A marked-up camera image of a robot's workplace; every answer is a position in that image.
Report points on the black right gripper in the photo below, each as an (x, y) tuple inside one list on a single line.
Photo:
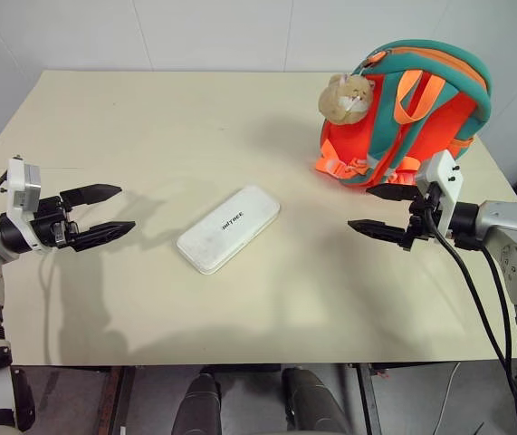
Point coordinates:
[(423, 217)]

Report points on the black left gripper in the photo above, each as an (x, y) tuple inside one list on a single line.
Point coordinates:
[(50, 221)]

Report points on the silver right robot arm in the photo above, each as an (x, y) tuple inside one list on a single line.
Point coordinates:
[(511, 254)]

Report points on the orange and teal backpack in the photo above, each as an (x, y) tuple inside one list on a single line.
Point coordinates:
[(421, 113)]

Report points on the white pencil case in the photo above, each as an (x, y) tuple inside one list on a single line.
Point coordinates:
[(228, 235)]

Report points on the dark rounded robot leg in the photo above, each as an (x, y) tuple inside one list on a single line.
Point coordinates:
[(312, 401), (201, 403)]

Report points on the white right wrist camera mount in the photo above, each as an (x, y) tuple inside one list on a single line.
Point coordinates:
[(443, 181)]

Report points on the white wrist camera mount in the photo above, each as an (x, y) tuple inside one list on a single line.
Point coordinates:
[(443, 181), (22, 192)]

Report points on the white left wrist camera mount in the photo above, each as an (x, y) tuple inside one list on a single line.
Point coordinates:
[(22, 192)]

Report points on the black table frame leg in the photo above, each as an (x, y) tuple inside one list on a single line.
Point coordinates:
[(369, 399), (120, 401)]

